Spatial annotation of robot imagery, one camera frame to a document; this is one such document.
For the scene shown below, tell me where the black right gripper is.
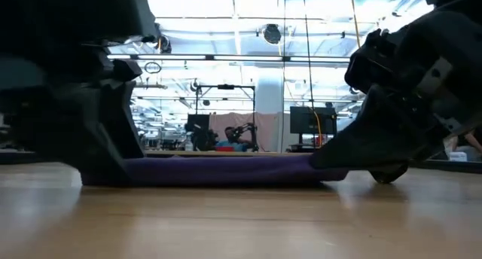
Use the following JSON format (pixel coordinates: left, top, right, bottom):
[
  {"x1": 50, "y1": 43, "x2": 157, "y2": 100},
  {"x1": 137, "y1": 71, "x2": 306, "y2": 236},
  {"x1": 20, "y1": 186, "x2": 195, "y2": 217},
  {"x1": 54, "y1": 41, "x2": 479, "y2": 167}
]
[{"x1": 310, "y1": 0, "x2": 482, "y2": 170}]

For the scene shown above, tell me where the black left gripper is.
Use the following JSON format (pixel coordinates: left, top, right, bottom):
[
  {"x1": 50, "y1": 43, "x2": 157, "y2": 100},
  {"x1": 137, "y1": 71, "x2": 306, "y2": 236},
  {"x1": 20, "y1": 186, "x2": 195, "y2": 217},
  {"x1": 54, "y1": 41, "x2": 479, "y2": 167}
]
[{"x1": 0, "y1": 40, "x2": 147, "y2": 186}]

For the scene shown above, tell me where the purple towel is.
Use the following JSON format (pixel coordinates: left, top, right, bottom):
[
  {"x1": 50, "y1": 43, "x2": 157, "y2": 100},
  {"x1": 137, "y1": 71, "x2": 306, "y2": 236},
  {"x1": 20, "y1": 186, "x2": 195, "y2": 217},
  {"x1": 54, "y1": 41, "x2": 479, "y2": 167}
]
[{"x1": 80, "y1": 154, "x2": 350, "y2": 187}]

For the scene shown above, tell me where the white box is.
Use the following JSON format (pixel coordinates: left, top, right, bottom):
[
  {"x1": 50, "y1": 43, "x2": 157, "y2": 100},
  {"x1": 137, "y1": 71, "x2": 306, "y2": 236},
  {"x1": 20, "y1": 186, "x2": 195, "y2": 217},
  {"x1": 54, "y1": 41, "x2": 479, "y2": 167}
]
[{"x1": 447, "y1": 151, "x2": 468, "y2": 163}]

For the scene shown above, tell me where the black monitor on stand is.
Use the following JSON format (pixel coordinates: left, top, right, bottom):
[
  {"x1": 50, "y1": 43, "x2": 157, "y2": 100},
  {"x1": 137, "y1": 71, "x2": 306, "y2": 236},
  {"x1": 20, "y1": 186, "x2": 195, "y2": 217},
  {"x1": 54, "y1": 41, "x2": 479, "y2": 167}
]
[{"x1": 289, "y1": 106, "x2": 338, "y2": 136}]

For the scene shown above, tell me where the person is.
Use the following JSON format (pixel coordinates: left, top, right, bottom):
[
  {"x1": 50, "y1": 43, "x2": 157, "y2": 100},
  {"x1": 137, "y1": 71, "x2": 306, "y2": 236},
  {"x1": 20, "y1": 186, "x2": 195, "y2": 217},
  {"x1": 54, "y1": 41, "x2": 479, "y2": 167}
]
[
  {"x1": 446, "y1": 129, "x2": 482, "y2": 162},
  {"x1": 216, "y1": 126, "x2": 252, "y2": 153}
]

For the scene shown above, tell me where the pink curtain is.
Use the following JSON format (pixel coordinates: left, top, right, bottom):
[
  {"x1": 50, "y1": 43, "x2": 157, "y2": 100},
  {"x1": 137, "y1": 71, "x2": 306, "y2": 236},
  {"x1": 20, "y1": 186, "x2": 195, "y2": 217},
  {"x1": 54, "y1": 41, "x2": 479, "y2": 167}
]
[{"x1": 209, "y1": 111, "x2": 282, "y2": 153}]

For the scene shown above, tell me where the round black ceiling fixture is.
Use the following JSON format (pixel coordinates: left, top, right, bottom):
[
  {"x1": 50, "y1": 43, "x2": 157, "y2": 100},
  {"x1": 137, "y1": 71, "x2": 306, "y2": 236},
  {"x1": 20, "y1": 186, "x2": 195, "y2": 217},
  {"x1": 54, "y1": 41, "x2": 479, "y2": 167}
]
[{"x1": 262, "y1": 23, "x2": 282, "y2": 45}]

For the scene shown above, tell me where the long ceiling light bar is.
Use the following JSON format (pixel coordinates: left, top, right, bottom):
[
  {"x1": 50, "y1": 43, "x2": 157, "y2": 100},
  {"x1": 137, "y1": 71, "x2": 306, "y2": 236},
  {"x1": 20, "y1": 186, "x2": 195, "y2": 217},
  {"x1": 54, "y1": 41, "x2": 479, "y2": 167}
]
[{"x1": 107, "y1": 53, "x2": 352, "y2": 62}]

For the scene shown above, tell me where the short yellow cable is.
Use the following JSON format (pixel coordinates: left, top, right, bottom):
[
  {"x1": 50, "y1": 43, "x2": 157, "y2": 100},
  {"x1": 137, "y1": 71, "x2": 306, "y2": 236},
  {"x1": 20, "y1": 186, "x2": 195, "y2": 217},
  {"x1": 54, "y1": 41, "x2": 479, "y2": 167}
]
[{"x1": 314, "y1": 111, "x2": 324, "y2": 149}]

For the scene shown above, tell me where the black aluminium table frame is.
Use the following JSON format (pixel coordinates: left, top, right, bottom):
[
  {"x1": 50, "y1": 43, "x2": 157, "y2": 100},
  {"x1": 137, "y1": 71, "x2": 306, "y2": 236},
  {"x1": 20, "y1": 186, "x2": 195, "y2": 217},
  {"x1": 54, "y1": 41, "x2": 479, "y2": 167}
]
[{"x1": 0, "y1": 149, "x2": 482, "y2": 174}]

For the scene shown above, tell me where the long yellow cable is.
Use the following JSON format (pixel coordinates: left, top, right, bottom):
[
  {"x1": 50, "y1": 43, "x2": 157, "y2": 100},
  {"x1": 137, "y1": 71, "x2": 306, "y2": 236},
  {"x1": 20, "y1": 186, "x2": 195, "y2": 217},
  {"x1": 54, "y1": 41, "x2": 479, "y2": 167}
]
[{"x1": 349, "y1": 0, "x2": 362, "y2": 49}]

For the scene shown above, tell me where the black rig frame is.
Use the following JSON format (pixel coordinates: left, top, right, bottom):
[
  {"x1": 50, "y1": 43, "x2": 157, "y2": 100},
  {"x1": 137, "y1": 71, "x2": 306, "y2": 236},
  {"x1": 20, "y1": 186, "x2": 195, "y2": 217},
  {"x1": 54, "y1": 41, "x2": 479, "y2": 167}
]
[{"x1": 194, "y1": 84, "x2": 258, "y2": 153}]

